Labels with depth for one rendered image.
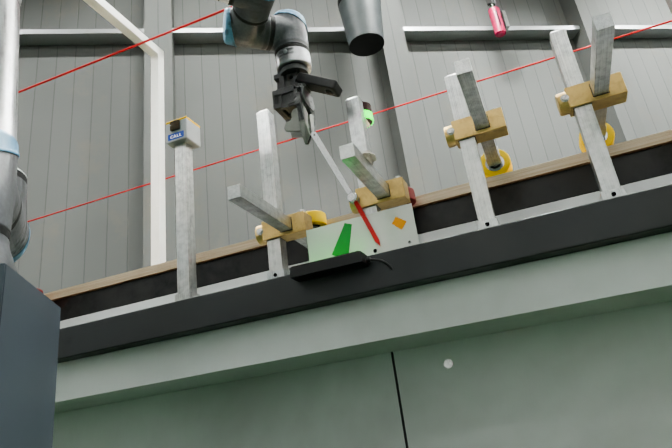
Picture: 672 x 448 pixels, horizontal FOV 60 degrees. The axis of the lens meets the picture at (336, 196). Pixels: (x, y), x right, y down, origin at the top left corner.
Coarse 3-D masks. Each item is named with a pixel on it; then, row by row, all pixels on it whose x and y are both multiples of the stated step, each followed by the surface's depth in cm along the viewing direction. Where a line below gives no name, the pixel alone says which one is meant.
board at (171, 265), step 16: (624, 144) 138; (640, 144) 136; (656, 144) 135; (560, 160) 142; (576, 160) 140; (496, 176) 146; (512, 176) 145; (528, 176) 144; (432, 192) 151; (448, 192) 150; (464, 192) 148; (256, 240) 166; (208, 256) 171; (224, 256) 170; (128, 272) 180; (144, 272) 177; (160, 272) 176; (64, 288) 187; (80, 288) 185; (96, 288) 182
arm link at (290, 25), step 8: (280, 16) 149; (288, 16) 149; (296, 16) 149; (280, 24) 146; (288, 24) 147; (296, 24) 148; (304, 24) 151; (280, 32) 146; (288, 32) 147; (296, 32) 147; (304, 32) 149; (280, 40) 147; (288, 40) 146; (296, 40) 146; (304, 40) 148; (272, 48) 149; (280, 48) 146
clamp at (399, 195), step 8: (392, 184) 133; (400, 184) 132; (360, 192) 135; (368, 192) 134; (392, 192) 132; (400, 192) 131; (408, 192) 135; (360, 200) 134; (368, 200) 134; (376, 200) 133; (384, 200) 132; (392, 200) 132; (400, 200) 133; (408, 200) 133; (352, 208) 135; (384, 208) 136
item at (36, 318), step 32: (0, 288) 75; (32, 288) 85; (0, 320) 73; (32, 320) 84; (0, 352) 72; (32, 352) 84; (0, 384) 72; (32, 384) 83; (0, 416) 71; (32, 416) 82
